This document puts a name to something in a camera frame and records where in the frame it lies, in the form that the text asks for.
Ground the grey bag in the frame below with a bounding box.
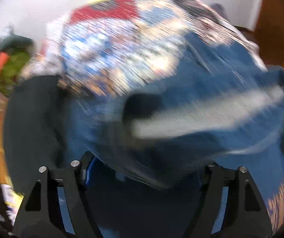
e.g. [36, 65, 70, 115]
[210, 3, 229, 18]

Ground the blue denim jacket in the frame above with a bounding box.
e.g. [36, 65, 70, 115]
[65, 33, 284, 238]

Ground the black garment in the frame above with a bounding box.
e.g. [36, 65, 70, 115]
[3, 76, 88, 199]

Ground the brown wooden door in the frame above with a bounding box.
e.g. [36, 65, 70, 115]
[253, 0, 284, 70]

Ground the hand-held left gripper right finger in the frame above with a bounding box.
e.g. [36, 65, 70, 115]
[189, 163, 273, 238]

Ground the patchwork printed quilt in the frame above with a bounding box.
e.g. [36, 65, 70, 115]
[45, 0, 284, 231]

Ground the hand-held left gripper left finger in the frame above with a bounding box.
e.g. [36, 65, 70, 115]
[12, 151, 103, 238]

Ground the dark green bag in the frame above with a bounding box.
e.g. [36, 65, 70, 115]
[2, 35, 35, 55]

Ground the green cabinet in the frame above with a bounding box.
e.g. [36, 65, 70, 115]
[0, 51, 34, 98]

